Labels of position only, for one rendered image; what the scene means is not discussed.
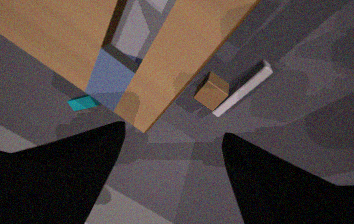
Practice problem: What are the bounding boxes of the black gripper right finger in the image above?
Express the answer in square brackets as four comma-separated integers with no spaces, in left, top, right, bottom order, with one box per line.
[222,132,354,224]

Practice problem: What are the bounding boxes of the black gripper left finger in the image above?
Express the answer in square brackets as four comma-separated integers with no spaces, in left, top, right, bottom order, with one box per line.
[0,121,126,224]

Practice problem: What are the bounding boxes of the small teal block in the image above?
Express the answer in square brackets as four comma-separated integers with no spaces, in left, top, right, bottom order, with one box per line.
[67,94,100,111]

